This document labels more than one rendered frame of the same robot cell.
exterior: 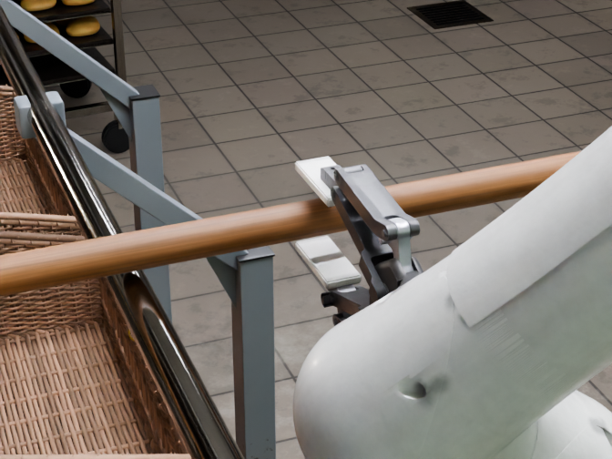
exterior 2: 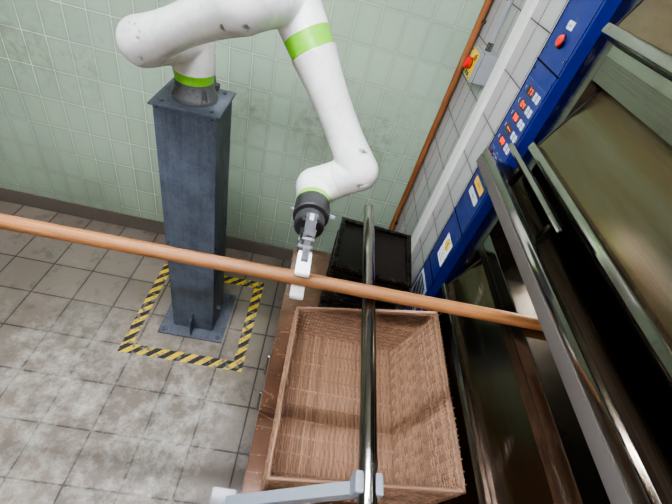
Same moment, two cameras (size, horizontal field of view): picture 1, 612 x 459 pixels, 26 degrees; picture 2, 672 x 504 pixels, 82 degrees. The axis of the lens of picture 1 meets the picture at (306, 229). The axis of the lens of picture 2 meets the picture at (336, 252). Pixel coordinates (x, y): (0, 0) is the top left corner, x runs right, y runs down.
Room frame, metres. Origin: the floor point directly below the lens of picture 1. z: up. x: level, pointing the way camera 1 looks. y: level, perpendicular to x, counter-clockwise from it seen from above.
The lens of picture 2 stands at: (1.47, 0.16, 1.81)
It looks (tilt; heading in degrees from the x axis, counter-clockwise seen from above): 42 degrees down; 193
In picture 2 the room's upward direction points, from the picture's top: 18 degrees clockwise
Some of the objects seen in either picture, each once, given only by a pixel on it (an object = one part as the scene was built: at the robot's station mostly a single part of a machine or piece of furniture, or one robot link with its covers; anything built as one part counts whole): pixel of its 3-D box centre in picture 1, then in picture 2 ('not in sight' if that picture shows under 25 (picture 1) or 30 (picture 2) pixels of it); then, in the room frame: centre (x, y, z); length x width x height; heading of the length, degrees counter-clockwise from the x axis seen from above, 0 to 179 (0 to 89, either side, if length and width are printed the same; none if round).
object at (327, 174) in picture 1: (341, 174); (306, 248); (0.90, -0.03, 1.25); 0.05 x 0.01 x 0.03; 22
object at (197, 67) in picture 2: not in sight; (190, 47); (0.46, -0.69, 1.36); 0.16 x 0.13 x 0.19; 169
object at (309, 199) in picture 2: not in sight; (312, 212); (0.72, -0.10, 1.19); 0.12 x 0.06 x 0.09; 112
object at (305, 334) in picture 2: not in sight; (359, 393); (0.83, 0.22, 0.72); 0.56 x 0.49 x 0.28; 21
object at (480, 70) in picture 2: not in sight; (480, 65); (-0.11, 0.10, 1.46); 0.10 x 0.07 x 0.10; 21
